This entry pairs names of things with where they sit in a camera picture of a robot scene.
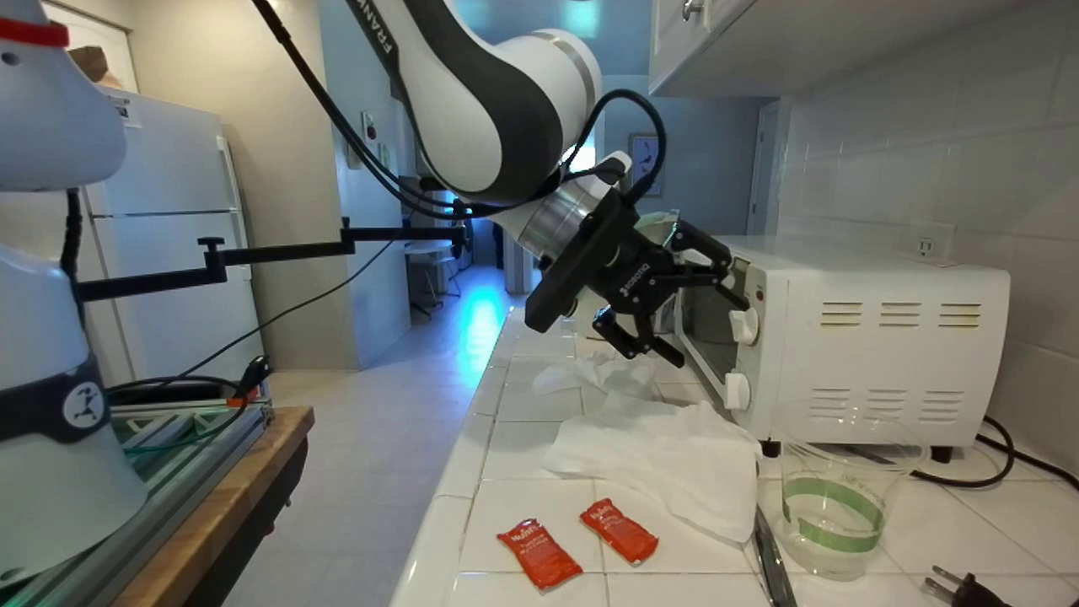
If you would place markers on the white cloth on counter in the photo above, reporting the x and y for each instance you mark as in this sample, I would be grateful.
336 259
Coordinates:
583 375

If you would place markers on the clear cup with green band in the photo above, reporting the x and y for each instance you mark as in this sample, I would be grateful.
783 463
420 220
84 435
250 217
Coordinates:
835 539

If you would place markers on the white wall outlet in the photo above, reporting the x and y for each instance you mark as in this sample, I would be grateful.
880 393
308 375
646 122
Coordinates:
928 246

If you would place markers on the white oven temperature knob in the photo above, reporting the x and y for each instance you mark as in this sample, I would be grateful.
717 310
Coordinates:
746 328

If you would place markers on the red sauce packet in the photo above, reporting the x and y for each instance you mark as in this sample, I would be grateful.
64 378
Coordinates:
617 530
540 554

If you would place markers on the white refrigerator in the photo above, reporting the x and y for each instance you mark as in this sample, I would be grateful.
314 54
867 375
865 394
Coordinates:
171 282

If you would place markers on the glass oven door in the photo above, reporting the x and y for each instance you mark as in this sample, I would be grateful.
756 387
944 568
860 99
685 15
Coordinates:
709 352

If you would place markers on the white wall cabinet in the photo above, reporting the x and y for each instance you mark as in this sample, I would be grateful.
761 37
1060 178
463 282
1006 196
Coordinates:
764 46

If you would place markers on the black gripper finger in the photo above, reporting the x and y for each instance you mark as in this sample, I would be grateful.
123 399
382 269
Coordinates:
712 265
642 339

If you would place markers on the black power plug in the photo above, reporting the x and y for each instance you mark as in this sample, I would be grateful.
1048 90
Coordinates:
966 592

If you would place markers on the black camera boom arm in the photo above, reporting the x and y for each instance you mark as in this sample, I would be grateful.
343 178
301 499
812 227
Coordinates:
281 249

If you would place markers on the white oven timer knob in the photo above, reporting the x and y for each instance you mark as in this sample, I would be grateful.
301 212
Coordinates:
735 393

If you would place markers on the white toaster oven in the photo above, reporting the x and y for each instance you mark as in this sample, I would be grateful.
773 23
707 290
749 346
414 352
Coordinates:
876 358

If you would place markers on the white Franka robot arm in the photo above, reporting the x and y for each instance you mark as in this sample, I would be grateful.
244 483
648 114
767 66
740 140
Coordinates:
448 111

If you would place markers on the metal frame rail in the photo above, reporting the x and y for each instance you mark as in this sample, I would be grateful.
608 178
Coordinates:
171 473

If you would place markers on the brown box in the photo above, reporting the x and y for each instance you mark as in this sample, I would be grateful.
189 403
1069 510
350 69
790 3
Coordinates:
92 69

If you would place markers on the large white cloth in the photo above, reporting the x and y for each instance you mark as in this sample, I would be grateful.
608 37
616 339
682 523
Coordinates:
663 465

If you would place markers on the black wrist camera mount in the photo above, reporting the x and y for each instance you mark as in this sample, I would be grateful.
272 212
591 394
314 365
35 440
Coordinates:
562 286

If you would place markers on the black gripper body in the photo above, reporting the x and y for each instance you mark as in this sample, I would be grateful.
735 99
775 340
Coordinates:
642 269

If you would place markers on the wooden table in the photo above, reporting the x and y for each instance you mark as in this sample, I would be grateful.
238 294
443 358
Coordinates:
213 517

